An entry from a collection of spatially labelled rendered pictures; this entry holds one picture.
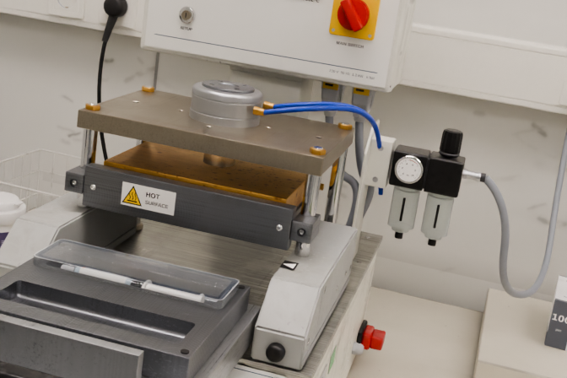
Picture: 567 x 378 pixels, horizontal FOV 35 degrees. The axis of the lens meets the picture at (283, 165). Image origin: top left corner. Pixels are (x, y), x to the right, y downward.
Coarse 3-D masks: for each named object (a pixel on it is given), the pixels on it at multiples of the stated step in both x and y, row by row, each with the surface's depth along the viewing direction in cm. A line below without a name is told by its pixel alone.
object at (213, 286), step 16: (64, 240) 86; (48, 256) 81; (64, 256) 82; (80, 256) 82; (96, 256) 83; (112, 256) 84; (128, 256) 84; (112, 272) 80; (128, 272) 81; (144, 272) 81; (160, 272) 82; (176, 272) 82; (192, 272) 83; (176, 288) 79; (192, 288) 79; (208, 288) 80; (224, 288) 80
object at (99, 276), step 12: (72, 240) 86; (36, 252) 82; (36, 264) 81; (48, 264) 81; (60, 264) 81; (84, 276) 80; (96, 276) 80; (108, 276) 80; (132, 288) 79; (144, 288) 79; (156, 288) 79; (168, 288) 78; (192, 300) 78; (204, 300) 78; (216, 300) 77; (228, 300) 79
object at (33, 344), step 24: (0, 336) 67; (24, 336) 66; (48, 336) 66; (72, 336) 66; (240, 336) 79; (24, 360) 67; (48, 360) 66; (72, 360) 66; (96, 360) 65; (120, 360) 65; (216, 360) 74
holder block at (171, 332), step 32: (0, 288) 76; (32, 288) 78; (64, 288) 77; (96, 288) 78; (128, 288) 79; (32, 320) 71; (64, 320) 72; (96, 320) 76; (128, 320) 76; (160, 320) 75; (192, 320) 75; (224, 320) 77; (160, 352) 69; (192, 352) 69
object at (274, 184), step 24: (144, 144) 104; (120, 168) 95; (144, 168) 94; (168, 168) 96; (192, 168) 97; (216, 168) 98; (240, 168) 100; (264, 168) 101; (240, 192) 92; (264, 192) 92; (288, 192) 93
